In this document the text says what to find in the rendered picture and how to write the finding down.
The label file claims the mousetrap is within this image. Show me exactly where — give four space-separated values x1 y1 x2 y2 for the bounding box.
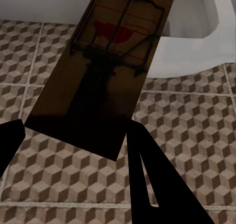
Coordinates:
24 0 174 162

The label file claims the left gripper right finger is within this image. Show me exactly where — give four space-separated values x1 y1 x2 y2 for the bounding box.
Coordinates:
126 119 215 224

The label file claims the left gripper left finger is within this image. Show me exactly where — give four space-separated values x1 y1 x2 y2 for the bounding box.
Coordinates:
0 119 26 178

